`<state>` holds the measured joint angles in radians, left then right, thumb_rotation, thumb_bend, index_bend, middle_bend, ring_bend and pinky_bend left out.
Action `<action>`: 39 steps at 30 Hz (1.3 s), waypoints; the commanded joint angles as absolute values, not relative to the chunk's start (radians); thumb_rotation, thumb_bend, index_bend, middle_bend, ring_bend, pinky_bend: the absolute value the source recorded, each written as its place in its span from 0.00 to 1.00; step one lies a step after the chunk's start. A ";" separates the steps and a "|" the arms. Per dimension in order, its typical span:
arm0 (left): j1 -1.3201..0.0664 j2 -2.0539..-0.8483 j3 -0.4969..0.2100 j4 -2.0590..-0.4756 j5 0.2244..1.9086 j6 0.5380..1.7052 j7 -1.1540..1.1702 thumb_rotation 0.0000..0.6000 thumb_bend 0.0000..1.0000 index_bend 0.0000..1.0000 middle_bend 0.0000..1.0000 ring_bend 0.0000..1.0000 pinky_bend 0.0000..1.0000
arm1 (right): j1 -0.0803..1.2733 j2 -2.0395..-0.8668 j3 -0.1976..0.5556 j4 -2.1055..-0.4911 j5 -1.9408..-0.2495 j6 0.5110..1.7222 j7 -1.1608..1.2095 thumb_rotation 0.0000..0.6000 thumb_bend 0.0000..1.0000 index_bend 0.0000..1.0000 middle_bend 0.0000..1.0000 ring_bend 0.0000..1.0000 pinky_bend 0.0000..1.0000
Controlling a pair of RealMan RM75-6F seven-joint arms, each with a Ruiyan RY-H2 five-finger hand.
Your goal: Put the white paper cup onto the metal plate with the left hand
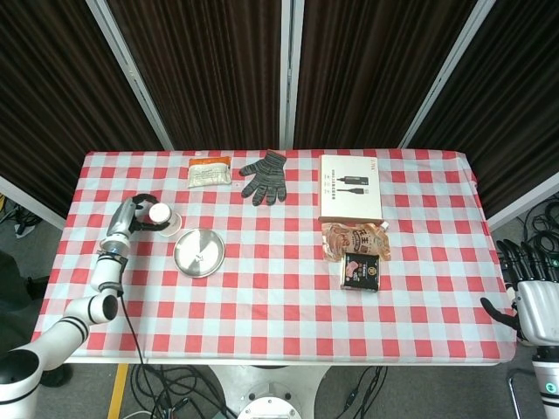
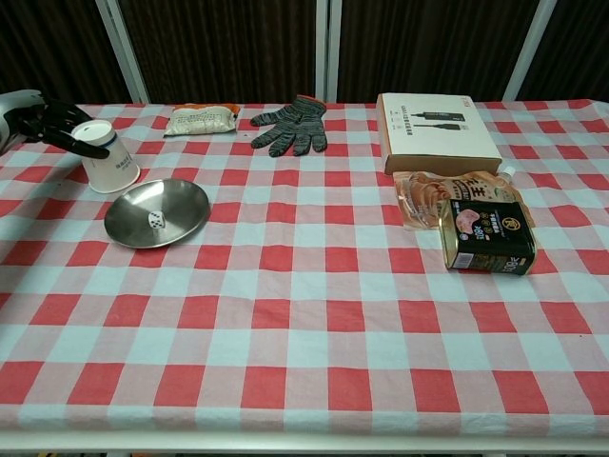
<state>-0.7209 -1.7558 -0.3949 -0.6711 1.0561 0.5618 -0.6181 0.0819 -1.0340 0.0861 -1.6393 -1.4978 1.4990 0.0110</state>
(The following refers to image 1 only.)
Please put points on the grey knit work glove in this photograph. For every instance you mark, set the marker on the grey knit work glove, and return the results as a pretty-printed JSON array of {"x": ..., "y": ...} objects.
[{"x": 266, "y": 176}]

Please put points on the white packet orange header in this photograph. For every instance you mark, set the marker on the white packet orange header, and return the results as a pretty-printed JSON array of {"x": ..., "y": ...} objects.
[{"x": 209, "y": 174}]

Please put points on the orange snack pouch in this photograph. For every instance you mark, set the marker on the orange snack pouch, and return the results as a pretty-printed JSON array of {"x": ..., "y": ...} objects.
[{"x": 356, "y": 238}]

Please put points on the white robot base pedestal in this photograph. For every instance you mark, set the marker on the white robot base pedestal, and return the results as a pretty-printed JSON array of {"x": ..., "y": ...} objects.
[{"x": 271, "y": 393}]

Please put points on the red white checkered tablecloth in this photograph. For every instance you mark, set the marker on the red white checkered tablecloth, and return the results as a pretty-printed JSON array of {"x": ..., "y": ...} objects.
[{"x": 279, "y": 314}]

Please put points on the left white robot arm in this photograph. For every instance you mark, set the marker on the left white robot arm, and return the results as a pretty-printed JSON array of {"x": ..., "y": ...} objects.
[{"x": 107, "y": 270}]

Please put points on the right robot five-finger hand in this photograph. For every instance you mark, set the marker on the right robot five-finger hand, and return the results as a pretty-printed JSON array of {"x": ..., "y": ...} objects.
[{"x": 539, "y": 314}]

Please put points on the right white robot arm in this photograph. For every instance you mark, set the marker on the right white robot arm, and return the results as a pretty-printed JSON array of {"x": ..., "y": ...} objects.
[{"x": 548, "y": 384}]

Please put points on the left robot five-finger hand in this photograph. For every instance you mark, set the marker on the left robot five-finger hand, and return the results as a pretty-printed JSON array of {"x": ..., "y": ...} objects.
[{"x": 122, "y": 218}]

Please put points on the dark brown partition panel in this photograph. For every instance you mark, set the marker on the dark brown partition panel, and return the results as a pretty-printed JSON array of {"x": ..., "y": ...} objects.
[
  {"x": 511, "y": 109},
  {"x": 375, "y": 74},
  {"x": 209, "y": 74},
  {"x": 52, "y": 96}
]

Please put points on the black box green light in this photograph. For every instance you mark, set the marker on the black box green light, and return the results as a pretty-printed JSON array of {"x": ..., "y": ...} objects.
[{"x": 554, "y": 268}]

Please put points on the white paper cup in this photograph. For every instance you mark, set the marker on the white paper cup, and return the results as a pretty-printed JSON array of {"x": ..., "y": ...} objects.
[{"x": 159, "y": 213}]

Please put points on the round metal plate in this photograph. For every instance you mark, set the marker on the round metal plate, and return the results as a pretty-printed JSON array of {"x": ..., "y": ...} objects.
[{"x": 192, "y": 244}]

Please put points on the grey metal tube frame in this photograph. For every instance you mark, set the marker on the grey metal tube frame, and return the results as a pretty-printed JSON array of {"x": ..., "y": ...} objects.
[{"x": 513, "y": 393}]

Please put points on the black snack packet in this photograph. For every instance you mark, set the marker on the black snack packet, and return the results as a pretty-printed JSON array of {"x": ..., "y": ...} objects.
[{"x": 360, "y": 270}]

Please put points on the grey metal partition post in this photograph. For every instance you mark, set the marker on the grey metal partition post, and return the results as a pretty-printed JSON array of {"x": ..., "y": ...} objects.
[
  {"x": 445, "y": 74},
  {"x": 131, "y": 74},
  {"x": 290, "y": 74}
]

